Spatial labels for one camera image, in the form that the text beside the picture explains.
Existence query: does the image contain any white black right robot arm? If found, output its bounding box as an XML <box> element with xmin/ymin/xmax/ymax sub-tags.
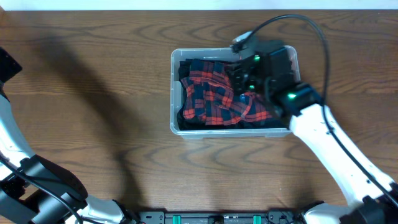
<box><xmin>263</xmin><ymin>72</ymin><xmax>397</xmax><ymax>224</ymax></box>

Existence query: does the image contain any red black plaid shirt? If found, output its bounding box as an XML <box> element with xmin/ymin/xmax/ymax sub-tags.
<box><xmin>177</xmin><ymin>59</ymin><xmax>273</xmax><ymax>130</ymax></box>

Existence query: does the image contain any dark navy garment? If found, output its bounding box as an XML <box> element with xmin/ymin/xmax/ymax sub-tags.
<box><xmin>234</xmin><ymin>118</ymin><xmax>285</xmax><ymax>129</ymax></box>

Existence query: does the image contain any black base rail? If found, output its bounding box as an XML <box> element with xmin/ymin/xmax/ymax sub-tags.
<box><xmin>138</xmin><ymin>210</ymin><xmax>305</xmax><ymax>224</ymax></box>

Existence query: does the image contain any large black garment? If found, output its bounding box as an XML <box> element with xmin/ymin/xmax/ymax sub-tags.
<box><xmin>177</xmin><ymin>59</ymin><xmax>239</xmax><ymax>131</ymax></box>

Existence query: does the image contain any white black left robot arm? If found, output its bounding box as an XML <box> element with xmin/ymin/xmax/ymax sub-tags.
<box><xmin>1</xmin><ymin>93</ymin><xmax>140</xmax><ymax>224</ymax></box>

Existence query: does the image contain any clear plastic storage container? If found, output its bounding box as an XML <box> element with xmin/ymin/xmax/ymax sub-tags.
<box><xmin>170</xmin><ymin>48</ymin><xmax>290</xmax><ymax>139</ymax></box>

